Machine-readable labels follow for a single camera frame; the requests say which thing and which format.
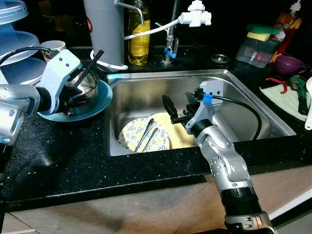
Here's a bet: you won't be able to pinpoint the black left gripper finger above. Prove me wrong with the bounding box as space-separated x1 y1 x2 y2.
70 92 98 108
78 50 104 81

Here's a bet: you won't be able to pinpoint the stainless steel bowl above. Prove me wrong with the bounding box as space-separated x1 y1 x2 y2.
63 68 101 116

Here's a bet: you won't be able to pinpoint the teal plate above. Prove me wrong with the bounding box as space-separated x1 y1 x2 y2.
38 79 114 122

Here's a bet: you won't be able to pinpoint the yellow plate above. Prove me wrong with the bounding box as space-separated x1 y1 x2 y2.
149 113 195 150

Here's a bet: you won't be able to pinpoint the grey cylindrical water filter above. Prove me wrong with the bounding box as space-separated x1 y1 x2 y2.
83 0 129 72

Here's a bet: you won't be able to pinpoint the metal cutlery piece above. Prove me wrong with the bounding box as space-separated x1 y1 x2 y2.
135 118 155 152
144 127 159 152

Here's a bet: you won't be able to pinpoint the white cup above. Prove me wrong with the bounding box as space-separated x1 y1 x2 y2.
40 40 67 62

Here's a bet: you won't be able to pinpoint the stainless steel sink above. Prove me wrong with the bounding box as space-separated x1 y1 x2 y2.
105 69 297 156

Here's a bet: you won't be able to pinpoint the blue faucet clip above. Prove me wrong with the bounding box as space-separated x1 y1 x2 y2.
164 46 177 59

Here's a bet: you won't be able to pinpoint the white floral plate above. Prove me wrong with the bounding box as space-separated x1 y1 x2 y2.
118 117 170 153

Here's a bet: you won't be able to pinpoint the yellow liquid bottle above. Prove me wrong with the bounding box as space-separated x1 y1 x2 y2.
128 0 151 66

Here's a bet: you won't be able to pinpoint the white ladle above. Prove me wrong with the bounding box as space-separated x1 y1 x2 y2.
304 77 312 131

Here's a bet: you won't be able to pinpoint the metal faucet pipe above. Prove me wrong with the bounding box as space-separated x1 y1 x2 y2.
162 0 181 65

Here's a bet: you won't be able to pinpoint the clear sponge holder box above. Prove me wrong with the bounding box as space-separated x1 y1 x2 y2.
236 34 281 68

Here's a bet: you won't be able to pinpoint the light green cloth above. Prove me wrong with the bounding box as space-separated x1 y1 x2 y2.
259 80 312 121

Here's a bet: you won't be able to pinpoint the purple cup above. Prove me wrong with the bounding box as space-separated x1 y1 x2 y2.
273 55 308 78

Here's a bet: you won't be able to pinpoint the green yellow sponge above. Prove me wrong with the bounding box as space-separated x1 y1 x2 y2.
246 23 280 43

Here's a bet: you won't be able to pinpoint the clear plastic lid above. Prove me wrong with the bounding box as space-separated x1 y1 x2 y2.
0 0 29 26

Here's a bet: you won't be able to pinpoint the red orange bottle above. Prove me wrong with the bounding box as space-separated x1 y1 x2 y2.
274 0 304 42

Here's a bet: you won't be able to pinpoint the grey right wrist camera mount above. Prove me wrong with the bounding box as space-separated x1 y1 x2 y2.
188 80 224 136

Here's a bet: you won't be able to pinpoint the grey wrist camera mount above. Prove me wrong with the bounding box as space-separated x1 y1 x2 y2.
37 49 83 116
188 80 224 136

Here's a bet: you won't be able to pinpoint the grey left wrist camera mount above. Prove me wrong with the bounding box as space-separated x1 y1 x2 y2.
37 49 83 116

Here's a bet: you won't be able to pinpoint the metal drain ring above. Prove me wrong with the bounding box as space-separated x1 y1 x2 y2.
211 54 231 64

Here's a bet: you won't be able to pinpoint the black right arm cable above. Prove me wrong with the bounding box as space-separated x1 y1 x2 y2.
210 95 264 156

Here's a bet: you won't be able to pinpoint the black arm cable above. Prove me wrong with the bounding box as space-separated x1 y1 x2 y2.
210 95 264 156
0 46 53 67

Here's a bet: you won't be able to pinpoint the white hose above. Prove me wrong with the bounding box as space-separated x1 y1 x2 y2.
124 17 183 41

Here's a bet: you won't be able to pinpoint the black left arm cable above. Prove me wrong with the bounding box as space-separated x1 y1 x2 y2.
0 46 53 67

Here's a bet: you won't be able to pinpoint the red handled pliers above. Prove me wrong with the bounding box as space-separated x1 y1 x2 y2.
266 77 289 94

